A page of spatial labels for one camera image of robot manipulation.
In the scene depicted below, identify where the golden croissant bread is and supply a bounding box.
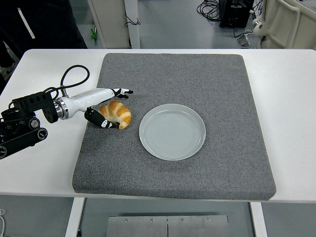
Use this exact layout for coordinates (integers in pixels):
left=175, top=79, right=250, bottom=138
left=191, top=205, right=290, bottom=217
left=97, top=100, right=132, bottom=130

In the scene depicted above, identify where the black floor cable bundle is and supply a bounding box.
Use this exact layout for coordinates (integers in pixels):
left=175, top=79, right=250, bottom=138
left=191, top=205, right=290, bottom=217
left=196, top=0, right=222, bottom=22

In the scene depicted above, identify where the thin white cable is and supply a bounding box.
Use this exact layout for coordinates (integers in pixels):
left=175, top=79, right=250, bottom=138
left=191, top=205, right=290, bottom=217
left=0, top=208, right=7, bottom=237

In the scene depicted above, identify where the thin black hanging cable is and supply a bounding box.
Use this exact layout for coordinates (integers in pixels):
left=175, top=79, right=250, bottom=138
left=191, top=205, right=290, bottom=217
left=124, top=11, right=141, bottom=28

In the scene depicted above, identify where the person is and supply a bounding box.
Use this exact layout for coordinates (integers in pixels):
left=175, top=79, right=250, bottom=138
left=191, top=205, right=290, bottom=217
left=0, top=0, right=88, bottom=75

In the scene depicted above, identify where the white upright post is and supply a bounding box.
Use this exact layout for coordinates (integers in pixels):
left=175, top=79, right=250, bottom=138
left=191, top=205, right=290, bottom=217
left=123, top=0, right=141, bottom=49

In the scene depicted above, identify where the white table leg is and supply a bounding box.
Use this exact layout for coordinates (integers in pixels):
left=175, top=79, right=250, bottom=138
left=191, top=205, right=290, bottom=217
left=249, top=202, right=269, bottom=237
left=64, top=197, right=86, bottom=237

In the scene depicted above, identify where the grey floor adapter box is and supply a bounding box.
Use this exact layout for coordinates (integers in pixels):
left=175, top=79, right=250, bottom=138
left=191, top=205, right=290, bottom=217
left=237, top=34, right=251, bottom=47

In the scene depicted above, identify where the white cabinet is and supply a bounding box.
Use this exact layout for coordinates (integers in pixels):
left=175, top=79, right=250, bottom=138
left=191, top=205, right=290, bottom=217
left=86, top=0, right=131, bottom=49

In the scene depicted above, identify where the grey round plate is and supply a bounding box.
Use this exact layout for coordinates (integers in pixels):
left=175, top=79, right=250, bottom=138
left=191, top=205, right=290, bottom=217
left=139, top=103, right=207, bottom=161

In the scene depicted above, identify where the cream white frame furniture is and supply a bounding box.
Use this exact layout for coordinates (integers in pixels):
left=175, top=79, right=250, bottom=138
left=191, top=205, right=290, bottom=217
left=251, top=0, right=316, bottom=50

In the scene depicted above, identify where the black equipment box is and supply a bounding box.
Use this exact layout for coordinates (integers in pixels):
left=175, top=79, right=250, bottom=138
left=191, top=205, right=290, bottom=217
left=219, top=0, right=255, bottom=28

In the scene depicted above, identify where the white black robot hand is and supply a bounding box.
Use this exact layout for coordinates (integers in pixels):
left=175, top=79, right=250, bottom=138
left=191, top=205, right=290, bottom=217
left=63, top=87, right=134, bottom=129

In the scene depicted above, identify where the grey metal plate with screws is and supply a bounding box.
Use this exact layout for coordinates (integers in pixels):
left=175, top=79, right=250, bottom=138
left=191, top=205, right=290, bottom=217
left=108, top=215, right=230, bottom=237

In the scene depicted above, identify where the grey felt mat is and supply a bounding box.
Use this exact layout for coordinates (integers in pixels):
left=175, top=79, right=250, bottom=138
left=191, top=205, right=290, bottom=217
left=72, top=53, right=277, bottom=201

